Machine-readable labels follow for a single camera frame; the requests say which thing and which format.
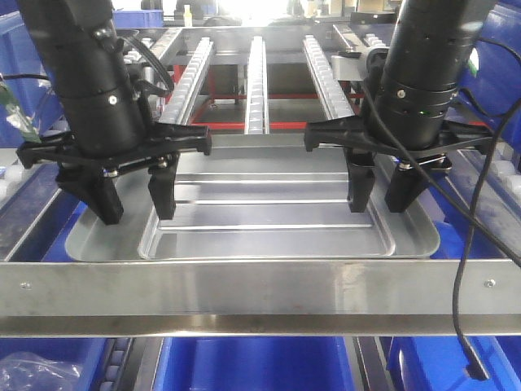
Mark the blue bin below centre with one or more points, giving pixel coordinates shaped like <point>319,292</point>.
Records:
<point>254,363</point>

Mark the lower roller track left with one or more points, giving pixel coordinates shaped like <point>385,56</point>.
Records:
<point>116,364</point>

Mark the blue bin upper right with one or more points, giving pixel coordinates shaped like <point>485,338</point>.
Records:
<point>496,83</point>

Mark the steel front crossbar upper rack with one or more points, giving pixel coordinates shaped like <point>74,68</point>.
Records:
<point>183,298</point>

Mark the blue bin below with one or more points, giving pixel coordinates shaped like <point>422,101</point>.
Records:
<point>254,363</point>
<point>438,363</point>
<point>90,352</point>

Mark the red metal frame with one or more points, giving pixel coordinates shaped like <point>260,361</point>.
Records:
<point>222,102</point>

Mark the black cable image right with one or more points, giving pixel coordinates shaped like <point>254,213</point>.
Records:
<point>475,369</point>

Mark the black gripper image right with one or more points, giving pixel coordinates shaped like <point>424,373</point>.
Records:
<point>406,183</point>

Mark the right inner roller track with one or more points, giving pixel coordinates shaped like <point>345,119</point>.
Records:
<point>331,96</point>

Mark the centre roller track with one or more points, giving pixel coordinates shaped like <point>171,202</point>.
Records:
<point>257,101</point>

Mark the left inner roller track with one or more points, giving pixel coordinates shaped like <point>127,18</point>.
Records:
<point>179,108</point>

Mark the blue bin upper left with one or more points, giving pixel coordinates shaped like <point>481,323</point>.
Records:
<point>19,56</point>

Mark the large silver metal tray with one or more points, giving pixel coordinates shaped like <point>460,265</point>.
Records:
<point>93,241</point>

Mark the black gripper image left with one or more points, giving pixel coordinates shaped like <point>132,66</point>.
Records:
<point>89,179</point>

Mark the blue bin below right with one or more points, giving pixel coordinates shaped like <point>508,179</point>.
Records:
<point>438,363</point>

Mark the blue bin below left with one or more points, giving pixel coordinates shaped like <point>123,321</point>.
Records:
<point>90,352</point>

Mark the clear plastic bag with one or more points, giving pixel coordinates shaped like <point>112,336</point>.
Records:
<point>29,371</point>

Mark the small silver ridged tray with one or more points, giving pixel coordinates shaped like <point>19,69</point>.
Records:
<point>265,216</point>

